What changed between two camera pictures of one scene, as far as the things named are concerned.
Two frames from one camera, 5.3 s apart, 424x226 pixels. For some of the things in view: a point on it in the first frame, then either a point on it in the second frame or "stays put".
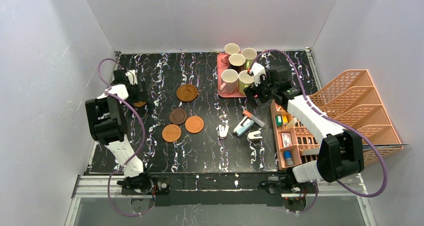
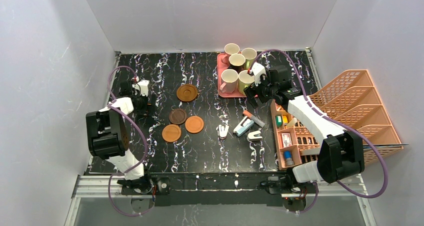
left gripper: (139, 93) → (145, 102)
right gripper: (253, 93) stays put
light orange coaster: (194, 124) stays put
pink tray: (221, 67) stays put
